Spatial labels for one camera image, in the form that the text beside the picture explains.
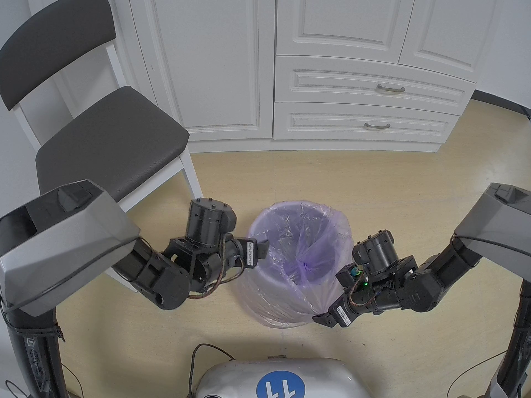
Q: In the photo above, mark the white chair with grey cushions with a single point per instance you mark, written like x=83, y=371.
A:
x=108, y=156

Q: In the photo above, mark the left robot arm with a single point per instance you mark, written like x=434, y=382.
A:
x=62, y=243

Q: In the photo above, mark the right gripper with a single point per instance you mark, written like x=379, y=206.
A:
x=342, y=313

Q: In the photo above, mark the purple plastic bag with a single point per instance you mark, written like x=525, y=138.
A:
x=303, y=238

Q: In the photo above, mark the white wardrobe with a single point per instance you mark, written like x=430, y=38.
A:
x=332, y=35

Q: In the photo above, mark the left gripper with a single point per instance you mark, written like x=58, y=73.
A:
x=253, y=253

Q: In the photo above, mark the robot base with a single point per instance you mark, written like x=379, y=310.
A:
x=286, y=377

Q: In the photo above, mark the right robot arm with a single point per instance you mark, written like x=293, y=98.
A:
x=493, y=230

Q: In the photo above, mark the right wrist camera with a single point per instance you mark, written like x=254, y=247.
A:
x=348, y=275

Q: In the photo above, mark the white trash bin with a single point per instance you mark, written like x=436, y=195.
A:
x=269, y=297

